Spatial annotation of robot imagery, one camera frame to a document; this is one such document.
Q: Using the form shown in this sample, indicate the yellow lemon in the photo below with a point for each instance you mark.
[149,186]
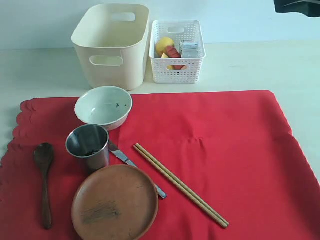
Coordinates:
[160,46]

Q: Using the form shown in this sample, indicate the pale green ceramic bowl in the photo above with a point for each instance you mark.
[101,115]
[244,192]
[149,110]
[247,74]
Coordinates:
[107,106]

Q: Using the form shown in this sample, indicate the red tablecloth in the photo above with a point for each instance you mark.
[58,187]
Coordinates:
[247,166]

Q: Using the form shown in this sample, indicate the red sausage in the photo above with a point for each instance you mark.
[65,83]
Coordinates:
[172,52]

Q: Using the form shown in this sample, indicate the wooden chopstick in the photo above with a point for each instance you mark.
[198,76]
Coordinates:
[196,199]
[172,165]

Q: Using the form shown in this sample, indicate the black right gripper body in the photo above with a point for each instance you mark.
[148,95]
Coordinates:
[309,8]

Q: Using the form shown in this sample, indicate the white perforated plastic basket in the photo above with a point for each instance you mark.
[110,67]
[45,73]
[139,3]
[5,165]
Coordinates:
[177,30]

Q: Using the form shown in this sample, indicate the stainless steel cup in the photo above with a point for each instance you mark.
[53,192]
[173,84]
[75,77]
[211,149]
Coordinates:
[89,143]

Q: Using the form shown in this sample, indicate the yellow cheese wedge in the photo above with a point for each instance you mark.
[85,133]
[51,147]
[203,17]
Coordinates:
[169,67]

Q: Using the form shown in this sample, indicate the brown clay plate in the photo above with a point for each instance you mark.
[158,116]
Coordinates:
[118,202]

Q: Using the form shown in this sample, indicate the metal table knife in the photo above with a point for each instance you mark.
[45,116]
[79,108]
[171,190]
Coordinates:
[121,156]

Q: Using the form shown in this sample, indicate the blue white milk carton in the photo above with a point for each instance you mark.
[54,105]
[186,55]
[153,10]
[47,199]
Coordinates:
[189,49]

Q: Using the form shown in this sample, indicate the dark wooden spoon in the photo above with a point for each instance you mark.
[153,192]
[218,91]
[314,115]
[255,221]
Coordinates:
[43,157]

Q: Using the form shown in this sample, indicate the cream plastic tub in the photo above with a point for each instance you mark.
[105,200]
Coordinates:
[112,44]

